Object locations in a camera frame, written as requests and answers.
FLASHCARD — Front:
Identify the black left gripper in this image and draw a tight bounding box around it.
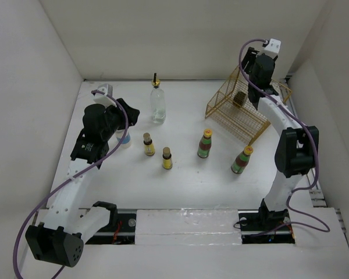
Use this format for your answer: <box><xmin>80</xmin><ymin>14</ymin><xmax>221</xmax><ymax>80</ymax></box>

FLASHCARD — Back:
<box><xmin>101</xmin><ymin>98</ymin><xmax>138</xmax><ymax>140</ymax></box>

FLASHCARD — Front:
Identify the tall glass cruet gold spout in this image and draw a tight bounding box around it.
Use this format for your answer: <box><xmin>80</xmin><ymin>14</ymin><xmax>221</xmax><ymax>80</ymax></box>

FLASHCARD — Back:
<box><xmin>150</xmin><ymin>73</ymin><xmax>166</xmax><ymax>124</ymax></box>

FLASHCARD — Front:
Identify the short glass cruet gold spout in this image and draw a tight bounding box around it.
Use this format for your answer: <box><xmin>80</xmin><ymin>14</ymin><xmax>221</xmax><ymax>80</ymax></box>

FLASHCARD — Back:
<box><xmin>233</xmin><ymin>91</ymin><xmax>247</xmax><ymax>108</ymax></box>

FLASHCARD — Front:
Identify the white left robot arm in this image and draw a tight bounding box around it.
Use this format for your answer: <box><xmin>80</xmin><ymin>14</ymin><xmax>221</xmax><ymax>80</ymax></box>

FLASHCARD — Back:
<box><xmin>25</xmin><ymin>98</ymin><xmax>140</xmax><ymax>267</ymax></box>

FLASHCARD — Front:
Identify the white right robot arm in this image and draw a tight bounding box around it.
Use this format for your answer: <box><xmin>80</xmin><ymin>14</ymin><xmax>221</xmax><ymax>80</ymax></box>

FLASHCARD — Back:
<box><xmin>239</xmin><ymin>47</ymin><xmax>319</xmax><ymax>235</ymax></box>

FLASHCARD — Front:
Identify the white bottle blue label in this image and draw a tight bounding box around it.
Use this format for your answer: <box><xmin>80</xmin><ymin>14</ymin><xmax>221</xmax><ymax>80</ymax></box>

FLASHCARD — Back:
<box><xmin>115</xmin><ymin>130</ymin><xmax>131</xmax><ymax>148</ymax></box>

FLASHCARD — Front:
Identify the small brown bottle yellow label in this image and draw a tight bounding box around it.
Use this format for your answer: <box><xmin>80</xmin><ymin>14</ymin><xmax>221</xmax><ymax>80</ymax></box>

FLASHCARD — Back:
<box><xmin>143</xmin><ymin>133</ymin><xmax>155</xmax><ymax>156</ymax></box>

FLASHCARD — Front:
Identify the small brown bottle cork cap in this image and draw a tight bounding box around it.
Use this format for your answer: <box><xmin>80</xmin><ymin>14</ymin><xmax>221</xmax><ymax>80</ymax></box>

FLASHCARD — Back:
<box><xmin>162</xmin><ymin>146</ymin><xmax>173</xmax><ymax>170</ymax></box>

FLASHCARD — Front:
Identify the red sauce bottle yellow cap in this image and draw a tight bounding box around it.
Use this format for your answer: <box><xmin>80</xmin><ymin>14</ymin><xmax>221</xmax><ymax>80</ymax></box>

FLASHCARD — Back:
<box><xmin>197</xmin><ymin>128</ymin><xmax>212</xmax><ymax>159</ymax></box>

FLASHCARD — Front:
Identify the red sauce bottle green label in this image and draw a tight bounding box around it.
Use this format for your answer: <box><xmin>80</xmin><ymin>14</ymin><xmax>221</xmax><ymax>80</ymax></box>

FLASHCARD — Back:
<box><xmin>231</xmin><ymin>146</ymin><xmax>254</xmax><ymax>174</ymax></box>

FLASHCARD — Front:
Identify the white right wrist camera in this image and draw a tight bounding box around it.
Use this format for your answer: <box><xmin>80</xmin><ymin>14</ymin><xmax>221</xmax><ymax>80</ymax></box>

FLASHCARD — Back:
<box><xmin>262</xmin><ymin>38</ymin><xmax>282</xmax><ymax>58</ymax></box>

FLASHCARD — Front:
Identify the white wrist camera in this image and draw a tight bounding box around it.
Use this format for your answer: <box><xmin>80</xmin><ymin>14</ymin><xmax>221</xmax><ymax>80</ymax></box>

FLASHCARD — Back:
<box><xmin>262</xmin><ymin>38</ymin><xmax>282</xmax><ymax>58</ymax></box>
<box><xmin>91</xmin><ymin>83</ymin><xmax>113</xmax><ymax>107</ymax></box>

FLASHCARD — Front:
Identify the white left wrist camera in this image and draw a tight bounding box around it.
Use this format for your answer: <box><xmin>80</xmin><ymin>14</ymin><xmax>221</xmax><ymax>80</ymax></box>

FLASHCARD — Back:
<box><xmin>91</xmin><ymin>83</ymin><xmax>113</xmax><ymax>107</ymax></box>

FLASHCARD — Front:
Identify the gold wire basket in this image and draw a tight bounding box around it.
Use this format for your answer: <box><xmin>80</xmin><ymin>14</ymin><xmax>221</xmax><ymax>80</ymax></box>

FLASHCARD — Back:
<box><xmin>205</xmin><ymin>65</ymin><xmax>293</xmax><ymax>145</ymax></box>

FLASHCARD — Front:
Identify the black mounting rail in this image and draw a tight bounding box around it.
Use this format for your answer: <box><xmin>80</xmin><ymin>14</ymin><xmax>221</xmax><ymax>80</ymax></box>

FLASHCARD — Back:
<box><xmin>31</xmin><ymin>208</ymin><xmax>297</xmax><ymax>246</ymax></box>

